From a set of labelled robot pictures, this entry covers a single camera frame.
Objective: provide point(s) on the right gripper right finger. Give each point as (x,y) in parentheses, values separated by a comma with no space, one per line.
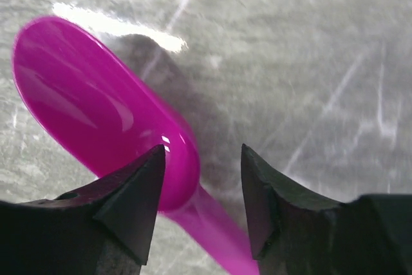
(294,230)

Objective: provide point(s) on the magenta plastic scoop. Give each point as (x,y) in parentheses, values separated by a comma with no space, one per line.
(98,110)

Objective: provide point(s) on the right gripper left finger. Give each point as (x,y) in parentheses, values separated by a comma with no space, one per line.
(105,227)

